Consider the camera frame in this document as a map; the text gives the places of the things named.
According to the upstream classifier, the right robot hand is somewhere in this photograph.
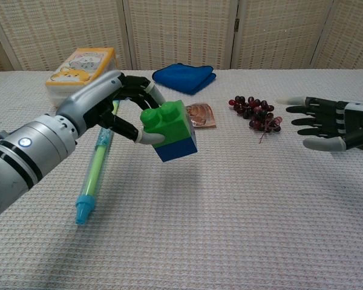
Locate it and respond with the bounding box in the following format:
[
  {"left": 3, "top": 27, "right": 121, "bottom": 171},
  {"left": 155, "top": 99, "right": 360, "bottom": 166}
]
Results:
[{"left": 275, "top": 95, "right": 363, "bottom": 156}]

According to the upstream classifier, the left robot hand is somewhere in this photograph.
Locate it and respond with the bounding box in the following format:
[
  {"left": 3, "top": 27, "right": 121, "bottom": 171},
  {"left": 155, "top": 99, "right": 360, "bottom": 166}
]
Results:
[{"left": 56, "top": 70, "right": 168, "bottom": 145}]

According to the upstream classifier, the green and blue toy block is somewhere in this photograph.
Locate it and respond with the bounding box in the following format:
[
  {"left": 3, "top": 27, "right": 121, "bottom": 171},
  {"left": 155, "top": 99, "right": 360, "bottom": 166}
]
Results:
[{"left": 140, "top": 99, "right": 194, "bottom": 149}]

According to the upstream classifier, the blue building block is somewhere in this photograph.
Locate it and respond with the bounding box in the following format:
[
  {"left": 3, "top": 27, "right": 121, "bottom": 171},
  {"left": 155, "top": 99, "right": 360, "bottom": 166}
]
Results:
[{"left": 152, "top": 125, "right": 198, "bottom": 163}]

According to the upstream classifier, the cat print tissue pack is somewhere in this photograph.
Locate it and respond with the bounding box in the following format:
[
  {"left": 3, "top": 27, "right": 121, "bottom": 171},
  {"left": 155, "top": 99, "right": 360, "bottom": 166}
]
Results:
[{"left": 45, "top": 47, "right": 119, "bottom": 108}]

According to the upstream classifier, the blue green water squirt toy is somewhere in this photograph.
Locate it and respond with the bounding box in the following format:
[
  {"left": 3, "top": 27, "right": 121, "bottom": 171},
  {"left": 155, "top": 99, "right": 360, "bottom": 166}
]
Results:
[{"left": 75, "top": 99, "right": 122, "bottom": 225}]

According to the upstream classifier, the blue folded cloth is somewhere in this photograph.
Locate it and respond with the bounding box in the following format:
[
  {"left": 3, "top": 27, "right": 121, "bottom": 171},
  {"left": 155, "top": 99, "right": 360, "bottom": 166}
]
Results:
[{"left": 152, "top": 63, "right": 217, "bottom": 96}]

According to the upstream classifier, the dark red grape bunch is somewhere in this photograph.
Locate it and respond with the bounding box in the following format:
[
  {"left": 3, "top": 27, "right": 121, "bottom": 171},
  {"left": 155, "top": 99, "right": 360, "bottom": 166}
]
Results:
[{"left": 228, "top": 95, "right": 283, "bottom": 144}]

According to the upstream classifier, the bamboo folding screen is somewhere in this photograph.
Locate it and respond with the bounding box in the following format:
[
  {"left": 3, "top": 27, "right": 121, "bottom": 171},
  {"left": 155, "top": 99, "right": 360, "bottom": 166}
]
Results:
[{"left": 0, "top": 0, "right": 363, "bottom": 73}]

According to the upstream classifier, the orange spouted drink pouch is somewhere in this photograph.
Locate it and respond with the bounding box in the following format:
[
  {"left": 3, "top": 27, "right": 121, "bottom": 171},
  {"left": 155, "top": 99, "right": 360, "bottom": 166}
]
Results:
[{"left": 184, "top": 102, "right": 217, "bottom": 129}]

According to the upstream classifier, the white woven tablecloth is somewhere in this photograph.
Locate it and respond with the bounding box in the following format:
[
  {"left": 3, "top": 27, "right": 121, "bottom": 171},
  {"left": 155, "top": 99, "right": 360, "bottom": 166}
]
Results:
[{"left": 0, "top": 68, "right": 363, "bottom": 290}]

